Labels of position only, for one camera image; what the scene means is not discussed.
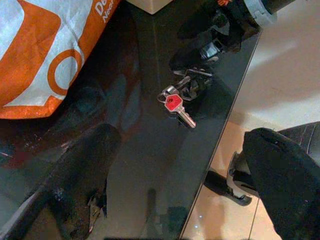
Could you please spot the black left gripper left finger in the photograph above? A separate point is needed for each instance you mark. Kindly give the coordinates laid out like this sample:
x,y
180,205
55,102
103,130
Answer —
x,y
82,175

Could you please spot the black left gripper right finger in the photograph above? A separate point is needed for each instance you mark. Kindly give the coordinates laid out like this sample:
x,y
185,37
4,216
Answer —
x,y
282,180

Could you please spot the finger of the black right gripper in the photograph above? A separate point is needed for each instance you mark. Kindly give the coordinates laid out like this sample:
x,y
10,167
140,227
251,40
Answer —
x,y
187,55
200,23

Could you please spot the key bunch with red key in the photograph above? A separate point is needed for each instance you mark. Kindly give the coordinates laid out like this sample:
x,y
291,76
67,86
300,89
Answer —
x,y
173,101

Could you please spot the black robot leg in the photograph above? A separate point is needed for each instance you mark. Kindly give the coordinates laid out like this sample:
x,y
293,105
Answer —
x,y
305,135

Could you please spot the brown cardboard box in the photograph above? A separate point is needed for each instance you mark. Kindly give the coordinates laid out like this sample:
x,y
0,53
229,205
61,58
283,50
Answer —
x,y
150,5

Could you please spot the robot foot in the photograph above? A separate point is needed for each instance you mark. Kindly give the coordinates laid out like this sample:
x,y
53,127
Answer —
x,y
220,182

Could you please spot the black glossy cabinet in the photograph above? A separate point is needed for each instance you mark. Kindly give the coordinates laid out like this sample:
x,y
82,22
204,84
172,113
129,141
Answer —
x,y
150,162

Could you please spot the orange and white bag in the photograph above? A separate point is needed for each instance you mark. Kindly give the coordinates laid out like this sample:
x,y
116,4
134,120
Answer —
x,y
37,50

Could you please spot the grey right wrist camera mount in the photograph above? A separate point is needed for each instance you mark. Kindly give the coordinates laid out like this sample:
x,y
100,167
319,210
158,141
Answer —
x,y
262,17

